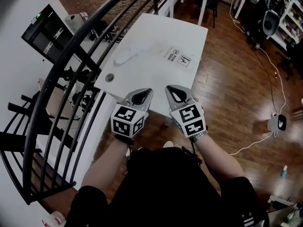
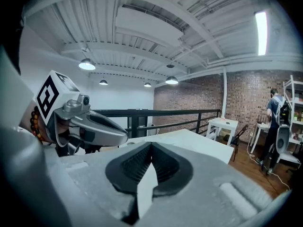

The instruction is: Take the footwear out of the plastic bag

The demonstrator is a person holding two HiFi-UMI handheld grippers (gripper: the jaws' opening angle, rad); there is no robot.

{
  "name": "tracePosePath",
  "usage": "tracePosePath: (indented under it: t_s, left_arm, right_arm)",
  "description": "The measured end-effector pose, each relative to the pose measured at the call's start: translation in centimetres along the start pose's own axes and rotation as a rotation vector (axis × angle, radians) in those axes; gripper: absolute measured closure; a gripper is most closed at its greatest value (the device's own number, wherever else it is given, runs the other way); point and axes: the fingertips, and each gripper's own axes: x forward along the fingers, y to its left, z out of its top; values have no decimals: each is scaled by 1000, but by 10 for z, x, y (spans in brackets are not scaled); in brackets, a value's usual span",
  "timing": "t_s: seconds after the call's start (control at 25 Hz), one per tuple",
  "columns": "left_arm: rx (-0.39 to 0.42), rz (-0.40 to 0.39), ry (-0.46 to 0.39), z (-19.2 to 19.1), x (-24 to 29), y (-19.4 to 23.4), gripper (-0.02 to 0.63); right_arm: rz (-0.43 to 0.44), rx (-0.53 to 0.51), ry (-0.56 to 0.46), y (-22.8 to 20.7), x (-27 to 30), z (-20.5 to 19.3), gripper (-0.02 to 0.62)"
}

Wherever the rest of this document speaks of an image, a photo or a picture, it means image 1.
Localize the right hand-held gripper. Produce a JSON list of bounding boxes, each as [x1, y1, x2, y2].
[[165, 84, 207, 139]]

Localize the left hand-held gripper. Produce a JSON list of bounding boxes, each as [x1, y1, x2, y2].
[[110, 87, 154, 139]]

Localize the clear plastic bag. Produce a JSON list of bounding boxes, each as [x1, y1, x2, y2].
[[144, 44, 199, 73]]

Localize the person's left forearm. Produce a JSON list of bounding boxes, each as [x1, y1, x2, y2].
[[81, 140, 130, 190]]

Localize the person's right forearm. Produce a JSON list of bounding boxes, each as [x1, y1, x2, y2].
[[195, 135, 246, 182]]

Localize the silver metal wristwatch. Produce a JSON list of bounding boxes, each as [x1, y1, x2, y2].
[[190, 130, 209, 143]]

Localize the black exercise machine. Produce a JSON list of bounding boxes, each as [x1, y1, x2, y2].
[[71, 88, 98, 108], [62, 66, 81, 81]]

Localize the black metal railing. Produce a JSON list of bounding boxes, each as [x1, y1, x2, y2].
[[0, 0, 171, 205]]

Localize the person's black shirt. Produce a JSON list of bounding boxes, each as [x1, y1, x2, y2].
[[65, 147, 270, 227]]

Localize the black folding chair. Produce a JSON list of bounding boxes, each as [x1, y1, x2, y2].
[[195, 0, 230, 28]]

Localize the grey bin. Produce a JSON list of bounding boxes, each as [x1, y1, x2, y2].
[[64, 12, 89, 34]]

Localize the white box floor device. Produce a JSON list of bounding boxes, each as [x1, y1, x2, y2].
[[267, 113, 287, 132]]

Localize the black office chair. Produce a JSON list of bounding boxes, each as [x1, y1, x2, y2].
[[276, 41, 303, 81]]

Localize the dark door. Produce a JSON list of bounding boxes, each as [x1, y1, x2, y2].
[[20, 3, 80, 65]]

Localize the white shelf rack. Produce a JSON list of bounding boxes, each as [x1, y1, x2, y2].
[[266, 0, 303, 51]]

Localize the black floor cable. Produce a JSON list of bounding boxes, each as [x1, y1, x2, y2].
[[250, 44, 277, 114]]

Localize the white floor cable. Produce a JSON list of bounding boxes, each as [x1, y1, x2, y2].
[[229, 0, 288, 156]]

